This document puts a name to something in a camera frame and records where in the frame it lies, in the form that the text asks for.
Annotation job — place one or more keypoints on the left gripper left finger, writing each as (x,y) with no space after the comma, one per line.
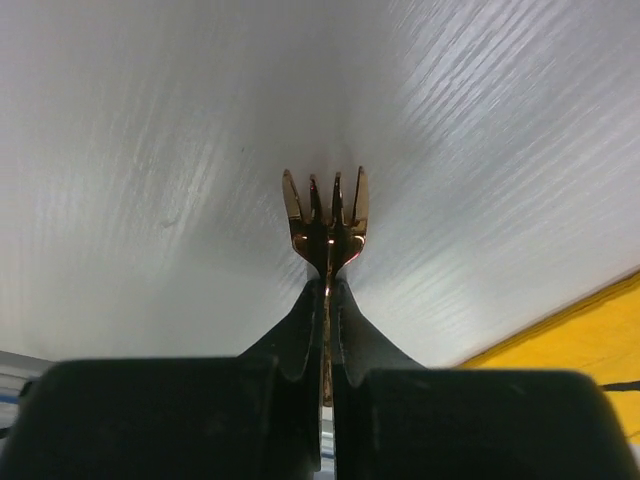
(253,416)

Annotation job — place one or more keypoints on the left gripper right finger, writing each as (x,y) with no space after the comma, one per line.
(395,419)

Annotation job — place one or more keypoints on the rose gold fork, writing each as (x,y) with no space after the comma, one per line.
(328,243)

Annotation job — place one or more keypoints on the yellow Pikachu placemat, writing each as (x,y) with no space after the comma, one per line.
(598,336)

